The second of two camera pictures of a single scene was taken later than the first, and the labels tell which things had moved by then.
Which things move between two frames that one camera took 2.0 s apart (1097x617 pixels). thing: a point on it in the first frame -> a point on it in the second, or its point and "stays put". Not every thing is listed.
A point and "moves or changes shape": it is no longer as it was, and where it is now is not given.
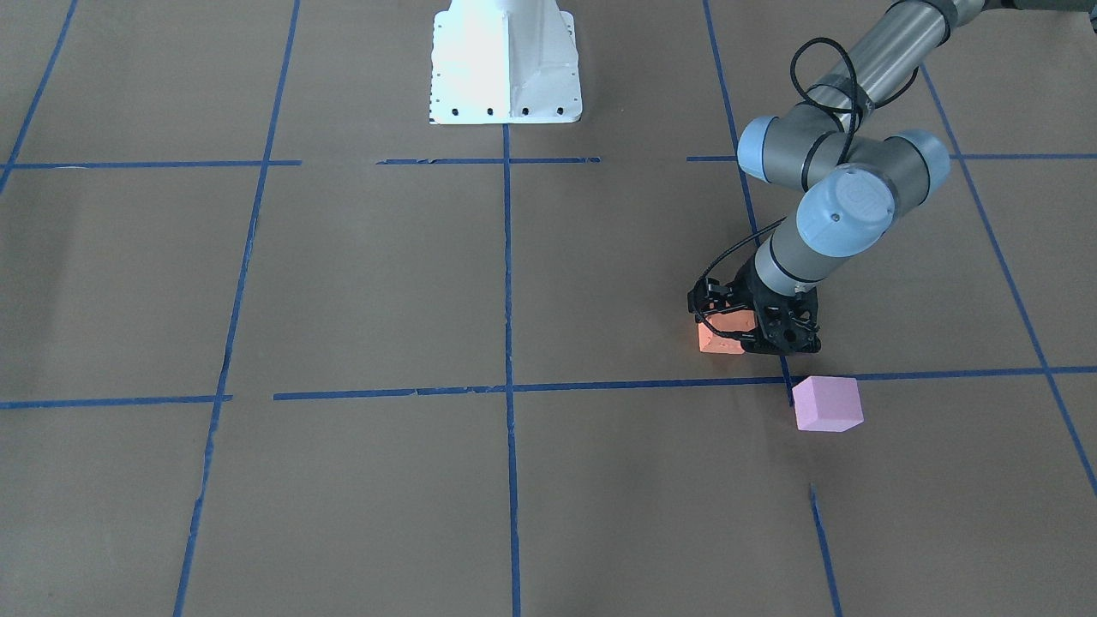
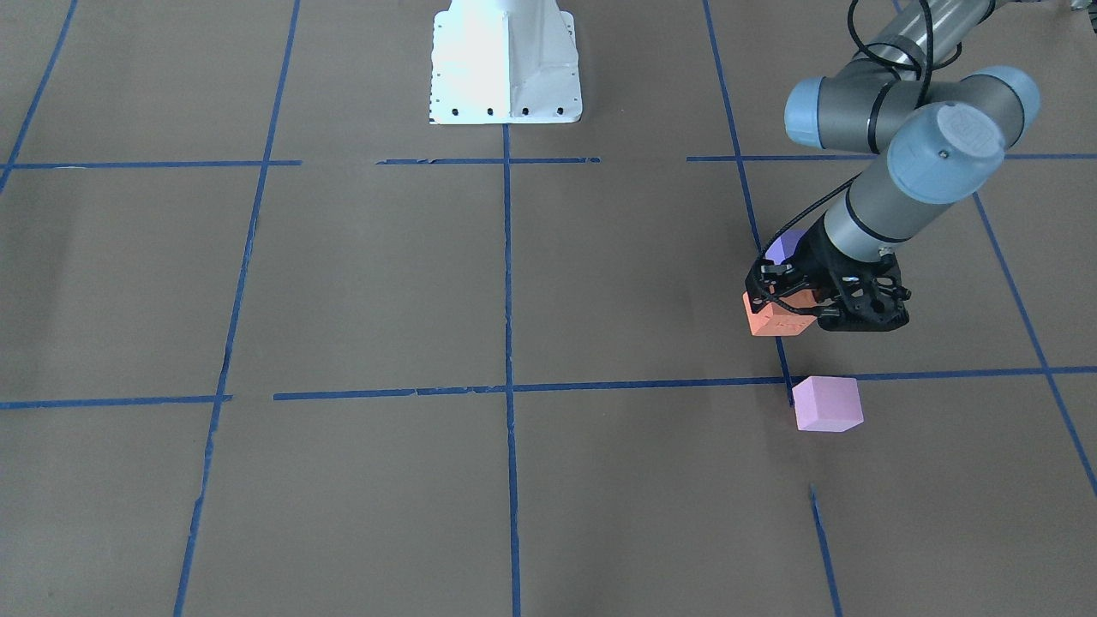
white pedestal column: x=504 y=62 stays put
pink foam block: x=827 y=404 stays put
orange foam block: x=710 y=342 moves or changes shape
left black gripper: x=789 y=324 -> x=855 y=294
